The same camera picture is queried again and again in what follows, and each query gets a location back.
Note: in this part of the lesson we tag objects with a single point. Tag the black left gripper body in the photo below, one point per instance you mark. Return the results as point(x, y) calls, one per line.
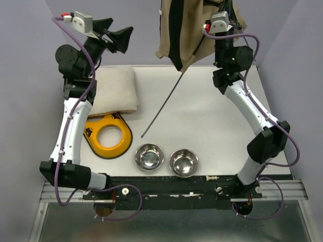
point(97, 41)

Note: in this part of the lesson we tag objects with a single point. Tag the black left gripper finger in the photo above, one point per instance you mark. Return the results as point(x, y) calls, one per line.
point(101, 25)
point(120, 39)

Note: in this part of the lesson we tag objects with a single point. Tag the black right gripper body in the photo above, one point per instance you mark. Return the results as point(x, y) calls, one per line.
point(222, 45)

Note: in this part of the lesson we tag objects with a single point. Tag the black tent pole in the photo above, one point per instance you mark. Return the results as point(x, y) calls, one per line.
point(169, 95)

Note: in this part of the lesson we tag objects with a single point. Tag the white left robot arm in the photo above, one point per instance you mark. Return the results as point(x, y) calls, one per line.
point(63, 169)

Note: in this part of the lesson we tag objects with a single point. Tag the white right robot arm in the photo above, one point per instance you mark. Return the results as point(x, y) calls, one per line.
point(270, 134)

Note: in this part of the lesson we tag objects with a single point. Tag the white fluffy pet cushion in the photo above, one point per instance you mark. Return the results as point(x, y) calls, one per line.
point(115, 92)

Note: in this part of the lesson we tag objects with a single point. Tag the left steel pet bowl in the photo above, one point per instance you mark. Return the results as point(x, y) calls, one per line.
point(149, 157)

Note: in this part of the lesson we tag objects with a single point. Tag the steel pet bowl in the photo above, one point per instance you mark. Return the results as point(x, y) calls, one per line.
point(184, 163)
point(149, 157)

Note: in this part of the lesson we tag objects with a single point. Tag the right steel pet bowl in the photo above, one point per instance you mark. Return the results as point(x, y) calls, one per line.
point(184, 163)

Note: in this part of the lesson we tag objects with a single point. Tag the white chess piece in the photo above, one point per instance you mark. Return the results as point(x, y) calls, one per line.
point(208, 178)

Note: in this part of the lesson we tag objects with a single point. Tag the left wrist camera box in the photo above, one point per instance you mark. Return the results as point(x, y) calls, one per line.
point(80, 21)

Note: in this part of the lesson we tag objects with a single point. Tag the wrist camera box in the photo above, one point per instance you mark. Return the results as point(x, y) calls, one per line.
point(80, 21)
point(218, 23)

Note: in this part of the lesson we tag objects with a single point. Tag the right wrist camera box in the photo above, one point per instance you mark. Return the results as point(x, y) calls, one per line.
point(218, 23)

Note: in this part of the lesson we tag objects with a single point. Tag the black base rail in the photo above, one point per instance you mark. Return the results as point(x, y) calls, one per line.
point(127, 192)

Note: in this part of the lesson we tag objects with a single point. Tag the aluminium extrusion rail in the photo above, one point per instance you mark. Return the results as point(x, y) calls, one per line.
point(290, 190)

